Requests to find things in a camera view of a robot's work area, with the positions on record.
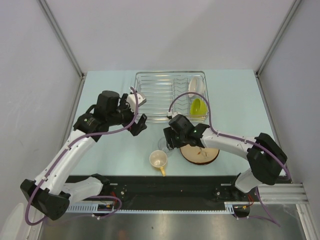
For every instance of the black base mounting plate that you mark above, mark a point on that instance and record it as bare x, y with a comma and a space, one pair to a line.
174, 193

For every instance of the clear glass cup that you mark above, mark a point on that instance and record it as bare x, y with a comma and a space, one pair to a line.
162, 145

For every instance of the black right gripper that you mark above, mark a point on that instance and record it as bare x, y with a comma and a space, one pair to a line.
169, 133

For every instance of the aluminium front rail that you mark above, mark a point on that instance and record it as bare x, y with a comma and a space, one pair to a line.
283, 193

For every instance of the light blue cable duct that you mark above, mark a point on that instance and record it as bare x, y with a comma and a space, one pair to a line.
83, 208

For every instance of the cream yellow handled mug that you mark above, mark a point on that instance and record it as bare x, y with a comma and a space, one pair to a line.
158, 159

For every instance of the aluminium frame post left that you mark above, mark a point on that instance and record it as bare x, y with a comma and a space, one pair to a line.
49, 15

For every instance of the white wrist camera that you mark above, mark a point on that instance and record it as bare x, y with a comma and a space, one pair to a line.
171, 114
135, 99

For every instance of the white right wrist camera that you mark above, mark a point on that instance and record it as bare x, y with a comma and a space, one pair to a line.
171, 114

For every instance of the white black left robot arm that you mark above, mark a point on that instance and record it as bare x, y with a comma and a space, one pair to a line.
49, 192

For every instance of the aluminium frame post right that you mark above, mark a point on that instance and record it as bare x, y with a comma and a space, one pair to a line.
279, 35

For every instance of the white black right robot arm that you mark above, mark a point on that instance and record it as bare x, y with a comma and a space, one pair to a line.
265, 157

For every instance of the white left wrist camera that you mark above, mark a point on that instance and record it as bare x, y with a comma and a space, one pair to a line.
135, 99

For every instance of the beige bird pattern plate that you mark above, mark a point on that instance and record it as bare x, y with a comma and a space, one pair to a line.
198, 155

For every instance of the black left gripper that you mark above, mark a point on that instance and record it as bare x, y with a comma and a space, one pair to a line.
135, 128

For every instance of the metal wire dish rack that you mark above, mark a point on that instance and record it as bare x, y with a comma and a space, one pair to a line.
168, 90

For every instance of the white bowl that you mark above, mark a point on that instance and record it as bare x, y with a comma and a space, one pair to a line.
196, 85

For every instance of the lime green bowl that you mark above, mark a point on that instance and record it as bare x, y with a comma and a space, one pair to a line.
198, 108

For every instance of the aluminium frame post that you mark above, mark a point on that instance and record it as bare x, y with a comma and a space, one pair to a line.
49, 15
279, 35

